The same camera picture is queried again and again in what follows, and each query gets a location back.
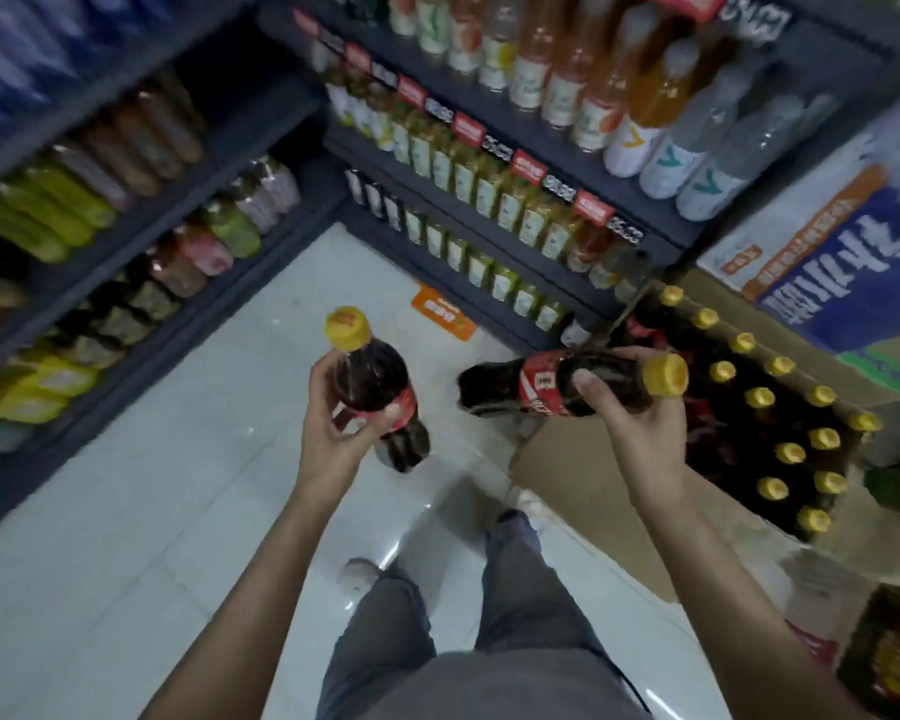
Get person's right hand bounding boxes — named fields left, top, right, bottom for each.
left=572, top=346, right=690, bottom=511

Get person's left hand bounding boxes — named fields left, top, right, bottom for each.
left=296, top=350, right=404, bottom=511

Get yellow-capped cola bottle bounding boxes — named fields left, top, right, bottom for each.
left=456, top=348, right=690, bottom=419
left=324, top=305, right=432, bottom=475

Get person's right forearm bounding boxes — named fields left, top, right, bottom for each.
left=633, top=472, right=871, bottom=720

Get person's left forearm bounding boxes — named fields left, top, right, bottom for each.
left=138, top=487, right=355, bottom=720

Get brown cardboard box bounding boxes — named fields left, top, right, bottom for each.
left=510, top=280, right=900, bottom=604

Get orange floor sticker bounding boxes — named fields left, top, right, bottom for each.
left=411, top=286, right=479, bottom=343

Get dark shoe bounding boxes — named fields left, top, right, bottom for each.
left=495, top=509, right=543, bottom=552

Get white shoe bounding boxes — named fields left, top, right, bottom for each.
left=340, top=557, right=384, bottom=597

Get group of boxed cola bottles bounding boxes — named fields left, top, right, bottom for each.
left=607, top=284, right=885, bottom=541

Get row of small green-label bottles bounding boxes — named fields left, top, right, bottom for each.
left=343, top=168, right=597, bottom=349

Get dark shelf unit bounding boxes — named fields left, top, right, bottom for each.
left=255, top=0, right=900, bottom=357
left=0, top=0, right=346, bottom=548

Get grey trousers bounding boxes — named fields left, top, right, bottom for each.
left=316, top=517, right=654, bottom=720

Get row of green tea bottles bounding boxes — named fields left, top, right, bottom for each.
left=311, top=40, right=650, bottom=302

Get row of pink and green bottles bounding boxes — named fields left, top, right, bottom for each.
left=0, top=155, right=303, bottom=346

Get white blue printed carton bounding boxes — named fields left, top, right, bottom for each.
left=696, top=85, right=900, bottom=398

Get row of red price tags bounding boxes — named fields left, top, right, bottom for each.
left=292, top=7, right=618, bottom=227

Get row of orange and clear bottles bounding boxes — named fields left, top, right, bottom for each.
left=330, top=0, right=845, bottom=223

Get row of yellow drink bottles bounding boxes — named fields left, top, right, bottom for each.
left=0, top=277, right=185, bottom=481

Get row of green and brown bottles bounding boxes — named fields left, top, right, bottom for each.
left=0, top=67, right=207, bottom=267

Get pack of dark red-label bottles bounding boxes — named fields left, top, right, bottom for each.
left=836, top=584, right=900, bottom=720

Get row of blue bottles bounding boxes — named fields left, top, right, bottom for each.
left=0, top=0, right=174, bottom=154

